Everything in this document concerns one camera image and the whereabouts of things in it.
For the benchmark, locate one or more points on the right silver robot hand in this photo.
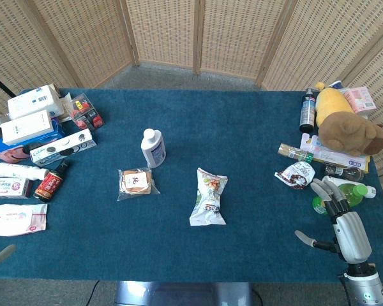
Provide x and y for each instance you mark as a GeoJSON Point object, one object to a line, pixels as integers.
{"type": "Point", "coordinates": [351, 230]}

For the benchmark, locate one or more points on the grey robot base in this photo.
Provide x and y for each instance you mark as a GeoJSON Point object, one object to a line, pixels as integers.
{"type": "Point", "coordinates": [182, 294]}

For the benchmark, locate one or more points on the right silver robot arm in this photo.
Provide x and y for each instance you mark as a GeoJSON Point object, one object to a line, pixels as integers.
{"type": "Point", "coordinates": [367, 287]}

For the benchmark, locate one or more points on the white red snack packet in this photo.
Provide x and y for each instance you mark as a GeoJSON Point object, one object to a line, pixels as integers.
{"type": "Point", "coordinates": [296, 174]}

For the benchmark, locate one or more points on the white green snack bag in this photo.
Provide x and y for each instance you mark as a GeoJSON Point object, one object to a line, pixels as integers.
{"type": "Point", "coordinates": [209, 197]}

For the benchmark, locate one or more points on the clear bag of biscuits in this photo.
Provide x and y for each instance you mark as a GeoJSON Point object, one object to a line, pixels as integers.
{"type": "Point", "coordinates": [136, 183]}

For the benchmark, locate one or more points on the green plastic bottle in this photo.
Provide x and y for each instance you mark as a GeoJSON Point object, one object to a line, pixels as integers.
{"type": "Point", "coordinates": [348, 192]}

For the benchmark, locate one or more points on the dark pepper grinder bottle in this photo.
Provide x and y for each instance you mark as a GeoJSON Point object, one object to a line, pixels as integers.
{"type": "Point", "coordinates": [343, 171]}

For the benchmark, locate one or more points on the pink toothbrush package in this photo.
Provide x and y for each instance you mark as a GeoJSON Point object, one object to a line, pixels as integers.
{"type": "Point", "coordinates": [338, 157]}

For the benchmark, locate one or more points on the brown wrapped stick pack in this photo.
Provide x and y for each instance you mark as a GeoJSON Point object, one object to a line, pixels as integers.
{"type": "Point", "coordinates": [295, 152]}

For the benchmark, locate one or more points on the brown plush toy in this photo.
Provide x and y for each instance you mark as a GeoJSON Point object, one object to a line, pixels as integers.
{"type": "Point", "coordinates": [351, 132]}

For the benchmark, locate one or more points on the dark spray bottle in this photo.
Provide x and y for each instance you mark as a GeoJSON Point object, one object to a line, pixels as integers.
{"type": "Point", "coordinates": [308, 110]}

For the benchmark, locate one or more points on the yellow plush toy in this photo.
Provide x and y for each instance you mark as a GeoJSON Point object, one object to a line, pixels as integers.
{"type": "Point", "coordinates": [333, 103]}

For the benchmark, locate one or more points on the pink small box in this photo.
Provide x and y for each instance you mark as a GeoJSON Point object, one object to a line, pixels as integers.
{"type": "Point", "coordinates": [359, 99]}

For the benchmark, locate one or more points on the blue table cloth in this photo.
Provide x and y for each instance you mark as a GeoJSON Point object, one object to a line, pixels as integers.
{"type": "Point", "coordinates": [185, 191]}

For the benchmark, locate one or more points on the white plastic bottle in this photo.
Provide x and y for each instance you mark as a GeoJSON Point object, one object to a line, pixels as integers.
{"type": "Point", "coordinates": [153, 148]}

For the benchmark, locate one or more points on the woven bamboo folding screen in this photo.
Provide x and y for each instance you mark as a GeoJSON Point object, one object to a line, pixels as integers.
{"type": "Point", "coordinates": [191, 35]}

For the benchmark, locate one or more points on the clear box of red items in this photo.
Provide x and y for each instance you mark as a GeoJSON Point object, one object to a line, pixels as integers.
{"type": "Point", "coordinates": [86, 113]}

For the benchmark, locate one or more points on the white oreo cookie box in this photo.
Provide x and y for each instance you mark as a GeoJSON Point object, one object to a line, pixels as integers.
{"type": "Point", "coordinates": [62, 148]}

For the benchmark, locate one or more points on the dark sauce bottle red label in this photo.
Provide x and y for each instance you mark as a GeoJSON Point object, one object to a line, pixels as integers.
{"type": "Point", "coordinates": [51, 183]}

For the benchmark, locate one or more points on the pink white wet wipes pack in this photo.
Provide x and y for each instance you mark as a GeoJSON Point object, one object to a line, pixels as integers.
{"type": "Point", "coordinates": [16, 219]}

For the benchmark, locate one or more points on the white cylindrical bottle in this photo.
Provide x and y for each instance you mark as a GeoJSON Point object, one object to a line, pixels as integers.
{"type": "Point", "coordinates": [19, 170]}

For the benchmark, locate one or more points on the white flat box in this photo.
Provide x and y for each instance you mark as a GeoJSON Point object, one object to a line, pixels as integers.
{"type": "Point", "coordinates": [27, 127]}

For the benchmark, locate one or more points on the white box top left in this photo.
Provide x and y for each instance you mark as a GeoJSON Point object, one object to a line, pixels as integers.
{"type": "Point", "coordinates": [35, 100]}

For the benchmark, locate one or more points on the blue and pink box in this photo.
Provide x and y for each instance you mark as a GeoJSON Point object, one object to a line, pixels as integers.
{"type": "Point", "coordinates": [16, 148]}

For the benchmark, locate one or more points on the white pink toothpaste box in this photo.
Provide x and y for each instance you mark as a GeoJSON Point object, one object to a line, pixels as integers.
{"type": "Point", "coordinates": [8, 188]}

